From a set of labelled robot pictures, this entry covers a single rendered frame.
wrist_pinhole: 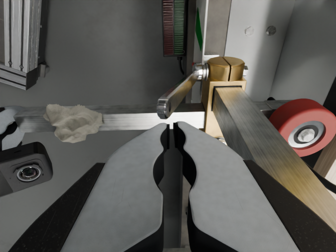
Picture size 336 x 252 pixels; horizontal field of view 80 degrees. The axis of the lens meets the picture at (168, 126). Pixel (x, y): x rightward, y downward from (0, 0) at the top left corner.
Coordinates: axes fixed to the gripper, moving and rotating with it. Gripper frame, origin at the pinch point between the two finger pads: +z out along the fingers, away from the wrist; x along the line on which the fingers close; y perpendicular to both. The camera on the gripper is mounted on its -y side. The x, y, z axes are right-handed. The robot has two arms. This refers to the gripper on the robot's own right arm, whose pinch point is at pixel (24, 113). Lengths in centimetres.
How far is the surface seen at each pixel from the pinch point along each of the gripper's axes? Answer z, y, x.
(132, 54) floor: 83, -6, 10
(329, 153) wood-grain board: -6.1, -48.8, 5.0
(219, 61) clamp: -2.4, -30.9, -8.5
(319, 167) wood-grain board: -5.8, -48.8, 8.3
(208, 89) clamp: -4.1, -29.3, -5.2
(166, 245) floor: 83, -20, 209
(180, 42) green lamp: 12.4, -26.6, -8.2
